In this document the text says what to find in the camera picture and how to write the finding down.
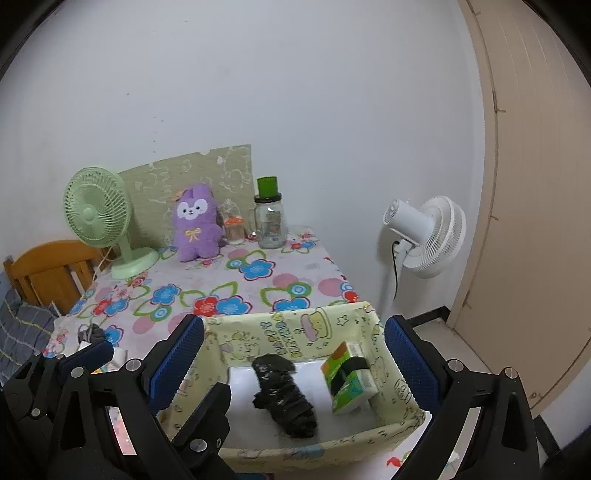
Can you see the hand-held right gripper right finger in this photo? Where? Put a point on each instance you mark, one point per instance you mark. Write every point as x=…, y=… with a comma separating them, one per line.
x=411, y=364

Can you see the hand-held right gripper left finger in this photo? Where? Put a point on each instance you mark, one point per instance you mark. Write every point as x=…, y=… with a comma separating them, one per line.
x=178, y=360

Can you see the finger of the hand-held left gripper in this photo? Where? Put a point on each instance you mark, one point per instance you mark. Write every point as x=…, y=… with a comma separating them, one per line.
x=87, y=356
x=205, y=417

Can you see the grey mesh bath pouf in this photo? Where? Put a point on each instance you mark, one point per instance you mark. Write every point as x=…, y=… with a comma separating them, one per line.
x=94, y=332

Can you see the yellow printed fabric storage box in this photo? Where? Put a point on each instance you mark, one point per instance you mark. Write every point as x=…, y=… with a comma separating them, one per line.
x=258, y=332

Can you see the black crumpled soft bundle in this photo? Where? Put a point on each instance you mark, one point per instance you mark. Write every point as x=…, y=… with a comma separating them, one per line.
x=286, y=401

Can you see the blue plaid pillow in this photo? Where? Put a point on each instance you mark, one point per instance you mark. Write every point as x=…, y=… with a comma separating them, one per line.
x=21, y=327

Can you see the wooden headboard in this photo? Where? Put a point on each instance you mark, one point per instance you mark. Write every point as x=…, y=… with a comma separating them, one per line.
x=44, y=272

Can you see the floral tablecloth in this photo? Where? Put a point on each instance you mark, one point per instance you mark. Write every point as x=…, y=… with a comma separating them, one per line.
x=258, y=286

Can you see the purple plush toy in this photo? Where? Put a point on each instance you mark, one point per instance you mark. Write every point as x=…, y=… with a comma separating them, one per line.
x=196, y=230

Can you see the white standing fan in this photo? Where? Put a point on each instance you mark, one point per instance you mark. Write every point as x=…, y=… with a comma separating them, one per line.
x=431, y=235

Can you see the clear container with orange lid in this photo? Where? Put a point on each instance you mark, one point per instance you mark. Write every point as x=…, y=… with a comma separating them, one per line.
x=234, y=230

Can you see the green desk fan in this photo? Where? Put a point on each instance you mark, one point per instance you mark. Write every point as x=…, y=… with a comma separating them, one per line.
x=94, y=214

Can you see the glass jar mug green lid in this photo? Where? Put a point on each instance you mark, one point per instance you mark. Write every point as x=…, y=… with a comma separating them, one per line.
x=269, y=226

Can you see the beige door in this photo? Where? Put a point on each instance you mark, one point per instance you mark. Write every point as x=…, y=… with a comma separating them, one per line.
x=540, y=184

